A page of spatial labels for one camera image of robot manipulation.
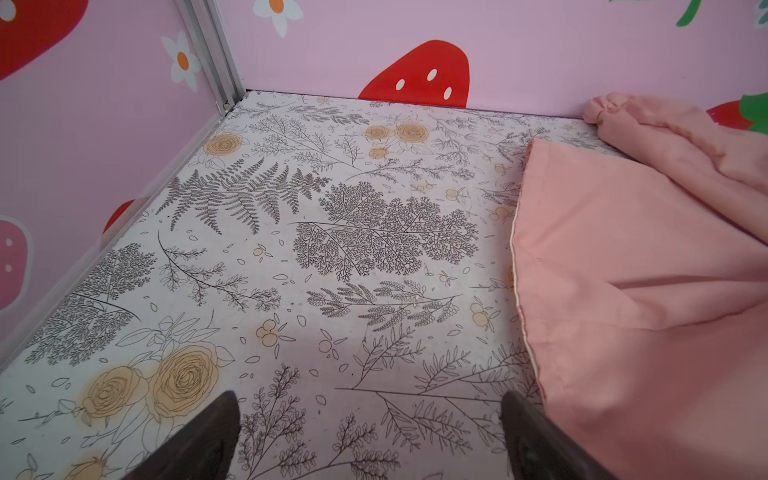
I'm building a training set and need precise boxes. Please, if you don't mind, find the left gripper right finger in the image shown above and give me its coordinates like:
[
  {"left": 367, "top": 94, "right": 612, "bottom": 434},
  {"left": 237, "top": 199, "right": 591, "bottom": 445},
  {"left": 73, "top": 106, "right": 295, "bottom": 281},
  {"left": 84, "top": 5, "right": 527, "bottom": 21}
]
[{"left": 500, "top": 391, "right": 617, "bottom": 480}]

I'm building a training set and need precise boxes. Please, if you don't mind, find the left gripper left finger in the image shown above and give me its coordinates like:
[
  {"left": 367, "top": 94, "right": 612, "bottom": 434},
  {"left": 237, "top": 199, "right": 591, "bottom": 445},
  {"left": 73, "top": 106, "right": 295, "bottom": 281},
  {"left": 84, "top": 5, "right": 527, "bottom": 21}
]
[{"left": 124, "top": 390, "right": 241, "bottom": 480}]

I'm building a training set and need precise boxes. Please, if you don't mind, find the left aluminium corner post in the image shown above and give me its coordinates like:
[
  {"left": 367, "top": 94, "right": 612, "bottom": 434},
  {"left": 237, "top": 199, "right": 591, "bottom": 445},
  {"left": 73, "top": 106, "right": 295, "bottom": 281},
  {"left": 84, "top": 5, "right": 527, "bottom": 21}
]
[{"left": 175, "top": 0, "right": 246, "bottom": 116}]

